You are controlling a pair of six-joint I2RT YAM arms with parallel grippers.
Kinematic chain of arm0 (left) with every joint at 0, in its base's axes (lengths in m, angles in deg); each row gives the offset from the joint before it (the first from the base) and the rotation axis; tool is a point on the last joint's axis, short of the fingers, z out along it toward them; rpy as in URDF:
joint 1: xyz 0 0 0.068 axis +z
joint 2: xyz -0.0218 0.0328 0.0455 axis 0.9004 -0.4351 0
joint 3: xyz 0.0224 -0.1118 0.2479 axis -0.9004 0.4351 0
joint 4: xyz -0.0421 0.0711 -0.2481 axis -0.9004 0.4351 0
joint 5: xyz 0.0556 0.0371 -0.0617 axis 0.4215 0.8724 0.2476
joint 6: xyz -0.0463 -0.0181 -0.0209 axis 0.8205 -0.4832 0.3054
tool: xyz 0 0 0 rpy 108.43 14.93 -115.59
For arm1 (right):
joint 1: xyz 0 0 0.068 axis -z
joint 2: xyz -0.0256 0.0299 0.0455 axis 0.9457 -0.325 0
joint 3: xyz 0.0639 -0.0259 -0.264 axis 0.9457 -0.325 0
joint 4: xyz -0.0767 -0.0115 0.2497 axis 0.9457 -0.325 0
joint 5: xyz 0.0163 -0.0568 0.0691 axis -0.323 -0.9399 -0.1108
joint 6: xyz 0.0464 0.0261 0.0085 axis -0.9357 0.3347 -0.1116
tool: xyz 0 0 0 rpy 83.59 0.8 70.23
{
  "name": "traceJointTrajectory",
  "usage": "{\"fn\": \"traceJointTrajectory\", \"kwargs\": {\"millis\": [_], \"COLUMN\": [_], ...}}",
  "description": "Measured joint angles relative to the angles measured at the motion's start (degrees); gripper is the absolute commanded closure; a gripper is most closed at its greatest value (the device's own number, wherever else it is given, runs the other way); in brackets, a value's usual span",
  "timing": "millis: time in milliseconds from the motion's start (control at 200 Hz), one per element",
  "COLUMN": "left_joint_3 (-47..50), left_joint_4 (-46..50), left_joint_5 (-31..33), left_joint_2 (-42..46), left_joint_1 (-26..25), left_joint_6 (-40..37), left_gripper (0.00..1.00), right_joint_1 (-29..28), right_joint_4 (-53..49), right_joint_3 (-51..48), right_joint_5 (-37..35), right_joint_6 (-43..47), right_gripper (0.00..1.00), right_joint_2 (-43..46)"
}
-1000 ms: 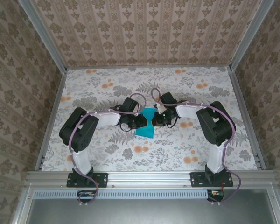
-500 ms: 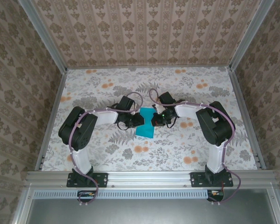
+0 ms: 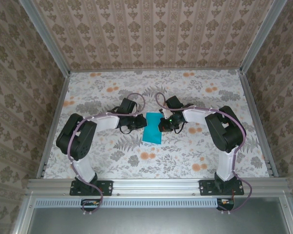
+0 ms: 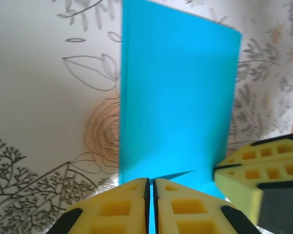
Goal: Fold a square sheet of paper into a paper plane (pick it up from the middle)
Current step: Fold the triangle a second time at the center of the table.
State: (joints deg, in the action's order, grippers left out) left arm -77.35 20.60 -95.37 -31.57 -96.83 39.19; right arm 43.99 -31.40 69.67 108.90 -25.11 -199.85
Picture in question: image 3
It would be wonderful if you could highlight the grey slotted cable duct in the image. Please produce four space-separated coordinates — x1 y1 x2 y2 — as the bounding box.
35 197 235 208

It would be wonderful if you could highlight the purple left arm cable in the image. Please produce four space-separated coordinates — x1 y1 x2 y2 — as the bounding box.
67 93 147 216

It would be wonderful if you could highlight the aluminium table side rail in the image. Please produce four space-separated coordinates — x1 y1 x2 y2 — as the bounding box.
36 73 71 180
238 70 279 177

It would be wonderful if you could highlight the thin aluminium table rail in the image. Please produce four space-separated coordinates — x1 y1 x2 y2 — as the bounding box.
69 67 242 73

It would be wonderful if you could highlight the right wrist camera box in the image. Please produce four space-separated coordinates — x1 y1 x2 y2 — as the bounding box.
160 95 184 117

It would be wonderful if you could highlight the grey metal sheet panel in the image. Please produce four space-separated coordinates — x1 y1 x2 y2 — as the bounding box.
26 197 291 234

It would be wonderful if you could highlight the aluminium mounting rail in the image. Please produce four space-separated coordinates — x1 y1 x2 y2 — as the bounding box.
26 177 290 195

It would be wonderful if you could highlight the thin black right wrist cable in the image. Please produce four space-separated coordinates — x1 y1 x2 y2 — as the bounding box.
173 121 186 134

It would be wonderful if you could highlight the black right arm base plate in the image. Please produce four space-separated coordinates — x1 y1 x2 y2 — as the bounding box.
199 179 245 196

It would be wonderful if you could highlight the thin black left wrist cable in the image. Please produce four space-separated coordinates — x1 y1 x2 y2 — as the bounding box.
119 124 134 134

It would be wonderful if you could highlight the blue paper sheet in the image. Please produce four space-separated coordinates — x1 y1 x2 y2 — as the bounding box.
142 112 163 144

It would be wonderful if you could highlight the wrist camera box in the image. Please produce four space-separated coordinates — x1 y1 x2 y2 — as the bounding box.
118 97 138 116
160 95 184 117

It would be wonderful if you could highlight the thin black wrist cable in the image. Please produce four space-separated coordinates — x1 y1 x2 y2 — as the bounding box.
119 124 134 134
173 121 186 134

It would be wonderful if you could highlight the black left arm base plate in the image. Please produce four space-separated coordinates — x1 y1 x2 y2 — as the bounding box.
69 179 113 196

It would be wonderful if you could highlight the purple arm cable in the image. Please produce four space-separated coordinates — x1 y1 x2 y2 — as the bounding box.
67 93 147 216
155 92 253 215

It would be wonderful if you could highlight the floral table cover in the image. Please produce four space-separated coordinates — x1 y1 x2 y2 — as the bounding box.
42 69 271 180

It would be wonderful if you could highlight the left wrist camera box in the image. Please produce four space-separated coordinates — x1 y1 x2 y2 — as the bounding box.
118 97 138 116

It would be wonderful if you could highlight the aluminium frame post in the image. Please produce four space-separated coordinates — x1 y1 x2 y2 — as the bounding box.
239 0 288 74
19 0 71 75

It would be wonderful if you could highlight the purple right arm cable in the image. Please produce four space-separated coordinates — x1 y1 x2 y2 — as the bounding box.
155 92 253 215

